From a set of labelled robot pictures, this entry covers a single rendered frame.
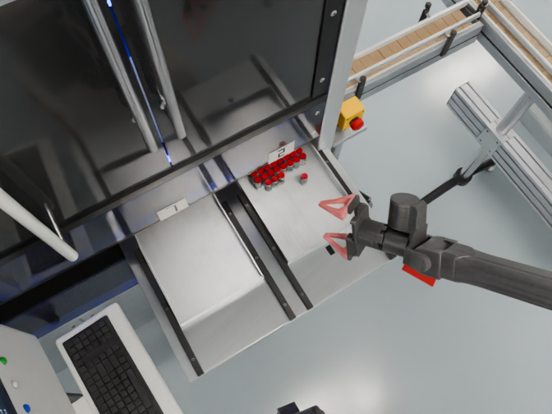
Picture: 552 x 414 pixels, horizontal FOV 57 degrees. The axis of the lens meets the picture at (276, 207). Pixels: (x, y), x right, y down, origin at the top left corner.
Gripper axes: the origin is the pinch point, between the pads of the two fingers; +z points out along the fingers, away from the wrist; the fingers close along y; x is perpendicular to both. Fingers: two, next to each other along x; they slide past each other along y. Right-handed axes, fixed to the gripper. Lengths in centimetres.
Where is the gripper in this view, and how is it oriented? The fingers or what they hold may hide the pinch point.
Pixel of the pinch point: (324, 220)
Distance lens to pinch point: 112.4
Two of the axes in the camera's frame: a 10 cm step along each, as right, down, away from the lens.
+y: -1.6, -7.5, -6.4
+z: -8.4, -2.4, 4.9
